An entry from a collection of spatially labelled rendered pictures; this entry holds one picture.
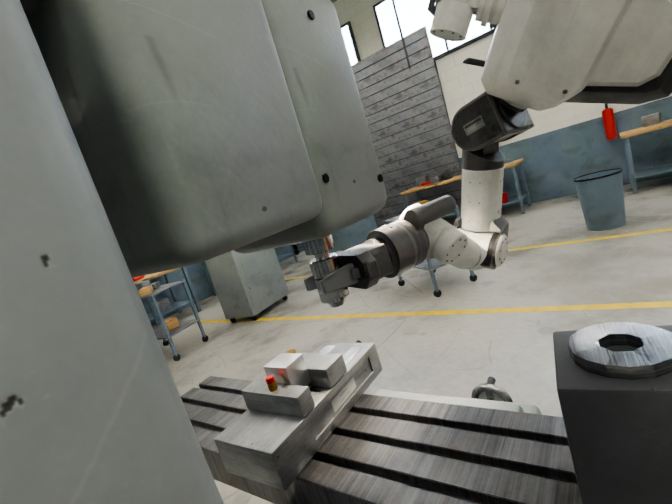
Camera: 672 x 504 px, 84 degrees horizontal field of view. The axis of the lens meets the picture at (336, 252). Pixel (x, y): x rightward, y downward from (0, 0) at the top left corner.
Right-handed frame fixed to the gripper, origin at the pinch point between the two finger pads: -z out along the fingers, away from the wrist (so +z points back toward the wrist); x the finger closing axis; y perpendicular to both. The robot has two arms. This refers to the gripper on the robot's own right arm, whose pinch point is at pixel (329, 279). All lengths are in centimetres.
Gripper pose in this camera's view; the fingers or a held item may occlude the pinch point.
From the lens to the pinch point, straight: 59.3
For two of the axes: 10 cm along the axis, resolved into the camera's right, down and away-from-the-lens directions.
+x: 5.1, -0.1, -8.6
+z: 8.1, -3.5, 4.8
